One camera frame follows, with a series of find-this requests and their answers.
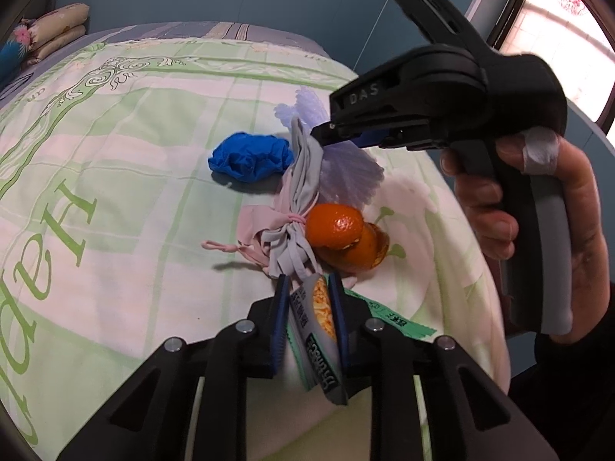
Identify white pleated paper bundle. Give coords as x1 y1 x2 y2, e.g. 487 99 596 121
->
274 86 385 209

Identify blue plastic bag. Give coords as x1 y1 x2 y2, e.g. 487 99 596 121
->
208 132 294 183

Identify person's right hand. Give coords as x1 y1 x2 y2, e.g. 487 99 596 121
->
440 136 610 345

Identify grey striped bed sheet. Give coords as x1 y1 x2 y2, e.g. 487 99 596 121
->
1 21 329 107

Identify blue floral pillow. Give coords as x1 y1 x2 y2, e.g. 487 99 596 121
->
0 24 31 88

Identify grey pink cloth bundle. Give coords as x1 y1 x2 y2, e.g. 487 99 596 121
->
201 117 323 281

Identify window with dark frame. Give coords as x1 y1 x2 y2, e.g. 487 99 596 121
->
466 0 614 139

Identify green paper strip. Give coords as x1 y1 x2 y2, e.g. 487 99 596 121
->
345 288 436 339

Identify beige floral pillow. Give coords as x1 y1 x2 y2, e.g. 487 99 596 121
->
22 3 90 66

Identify green white patterned quilt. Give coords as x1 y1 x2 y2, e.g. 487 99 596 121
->
1 38 511 460

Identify snack wrapper packet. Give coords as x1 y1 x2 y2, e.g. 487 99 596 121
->
289 274 347 406

